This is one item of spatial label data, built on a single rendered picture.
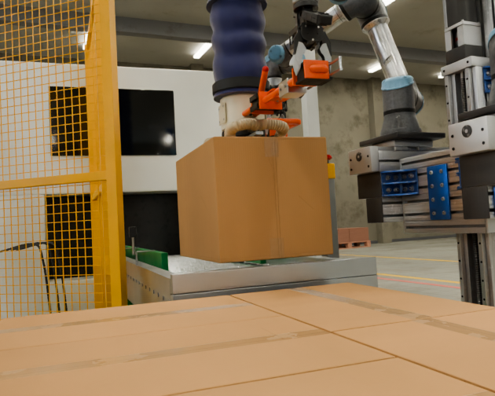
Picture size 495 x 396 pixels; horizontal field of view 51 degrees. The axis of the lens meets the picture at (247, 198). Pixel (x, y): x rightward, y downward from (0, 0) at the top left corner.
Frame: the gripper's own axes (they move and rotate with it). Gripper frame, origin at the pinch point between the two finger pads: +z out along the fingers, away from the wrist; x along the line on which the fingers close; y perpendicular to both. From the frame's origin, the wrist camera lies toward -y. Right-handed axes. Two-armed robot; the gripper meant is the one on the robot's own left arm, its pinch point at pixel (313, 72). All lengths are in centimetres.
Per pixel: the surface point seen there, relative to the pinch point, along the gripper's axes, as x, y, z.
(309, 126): -154, 308, -47
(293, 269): -1, 24, 57
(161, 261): 29, 98, 55
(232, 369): 46, -57, 61
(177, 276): 37, 24, 55
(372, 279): -30, 24, 62
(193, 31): -180, 824, -337
